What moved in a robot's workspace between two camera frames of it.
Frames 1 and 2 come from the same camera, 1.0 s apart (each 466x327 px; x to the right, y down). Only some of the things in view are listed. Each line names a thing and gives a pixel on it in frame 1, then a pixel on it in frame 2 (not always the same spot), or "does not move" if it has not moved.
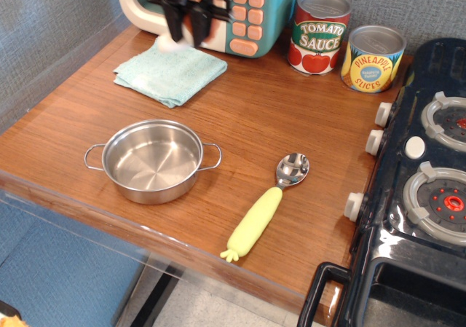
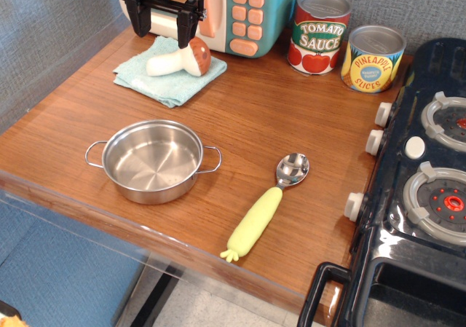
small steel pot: (153, 162) does not move
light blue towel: (169, 77) does not move
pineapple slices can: (372, 58) does not move
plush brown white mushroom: (168, 44) → (194, 58)
